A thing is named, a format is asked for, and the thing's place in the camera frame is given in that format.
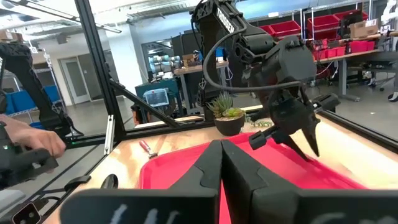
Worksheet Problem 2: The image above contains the long wooden workbench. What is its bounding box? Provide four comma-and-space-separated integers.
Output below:
313, 48, 398, 103

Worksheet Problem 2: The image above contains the cardboard box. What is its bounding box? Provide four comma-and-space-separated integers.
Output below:
349, 18, 379, 39

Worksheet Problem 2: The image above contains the person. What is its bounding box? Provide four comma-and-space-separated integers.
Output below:
130, 103, 153, 126

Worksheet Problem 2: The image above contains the potted succulent plant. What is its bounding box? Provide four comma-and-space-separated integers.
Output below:
206, 93, 275, 137

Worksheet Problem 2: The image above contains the black leader arm handle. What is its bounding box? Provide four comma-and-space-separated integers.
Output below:
0, 123, 60, 191

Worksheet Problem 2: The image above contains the small black exterior camera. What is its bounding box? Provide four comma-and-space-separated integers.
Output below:
11, 201, 43, 224

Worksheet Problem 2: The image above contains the silver fork pink handle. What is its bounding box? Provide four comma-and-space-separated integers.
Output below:
139, 139, 159, 159

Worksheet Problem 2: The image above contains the teal cabinet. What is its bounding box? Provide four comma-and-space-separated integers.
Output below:
134, 77, 182, 116

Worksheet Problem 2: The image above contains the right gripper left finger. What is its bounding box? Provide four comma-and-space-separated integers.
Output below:
58, 139, 223, 224

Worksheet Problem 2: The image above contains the red plastic tray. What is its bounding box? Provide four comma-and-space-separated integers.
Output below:
139, 132, 369, 224

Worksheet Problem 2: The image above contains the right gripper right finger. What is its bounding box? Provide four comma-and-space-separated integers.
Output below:
221, 139, 398, 224

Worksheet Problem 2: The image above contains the person's hand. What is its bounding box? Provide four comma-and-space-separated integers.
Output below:
0, 114, 67, 159

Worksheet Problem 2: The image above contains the red storage bin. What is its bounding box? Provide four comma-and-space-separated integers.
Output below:
307, 14, 340, 32
349, 40, 376, 54
312, 46, 346, 60
269, 20, 302, 37

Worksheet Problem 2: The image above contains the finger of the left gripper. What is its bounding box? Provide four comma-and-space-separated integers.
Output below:
279, 133, 312, 162
300, 118, 322, 158

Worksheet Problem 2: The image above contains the tablet screen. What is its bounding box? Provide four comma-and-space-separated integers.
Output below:
143, 88, 170, 108

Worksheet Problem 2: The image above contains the small wooden workbench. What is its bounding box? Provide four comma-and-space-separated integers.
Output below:
174, 60, 229, 116

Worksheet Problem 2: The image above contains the grey door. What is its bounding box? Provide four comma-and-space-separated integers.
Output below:
59, 56, 91, 105

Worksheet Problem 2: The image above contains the blue storage bin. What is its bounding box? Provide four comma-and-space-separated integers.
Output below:
4, 90, 37, 114
43, 85, 62, 103

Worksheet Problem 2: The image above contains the silver frame bracket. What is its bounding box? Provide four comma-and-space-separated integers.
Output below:
103, 114, 116, 156

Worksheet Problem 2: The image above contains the black plastic mount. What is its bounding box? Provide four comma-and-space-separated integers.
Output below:
64, 175, 92, 192

